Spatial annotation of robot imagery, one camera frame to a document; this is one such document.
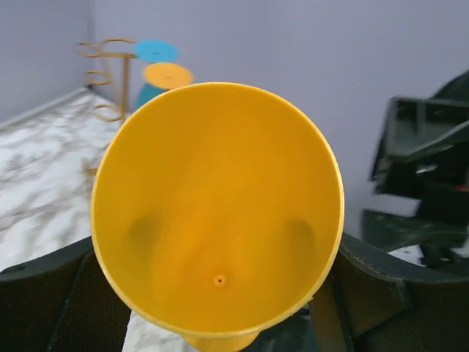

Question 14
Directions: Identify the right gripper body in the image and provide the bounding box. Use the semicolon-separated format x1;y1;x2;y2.
361;161;468;271

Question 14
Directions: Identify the yellow wine glass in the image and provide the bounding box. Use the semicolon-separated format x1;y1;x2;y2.
142;62;193;90
90;82;345;351

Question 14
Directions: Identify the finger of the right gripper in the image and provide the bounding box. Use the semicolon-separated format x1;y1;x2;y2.
370;97;468;194

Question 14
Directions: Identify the gold wire glass rack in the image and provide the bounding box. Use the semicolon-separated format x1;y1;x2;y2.
77;37;140;177

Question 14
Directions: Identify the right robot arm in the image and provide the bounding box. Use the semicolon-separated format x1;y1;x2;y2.
361;73;468;276

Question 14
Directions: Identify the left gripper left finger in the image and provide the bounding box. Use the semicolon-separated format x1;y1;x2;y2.
1;238;130;352

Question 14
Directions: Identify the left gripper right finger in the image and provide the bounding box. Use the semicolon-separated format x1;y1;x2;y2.
252;234;468;351

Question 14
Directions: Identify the blue plastic wine glass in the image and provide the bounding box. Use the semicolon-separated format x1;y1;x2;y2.
134;40;179;109

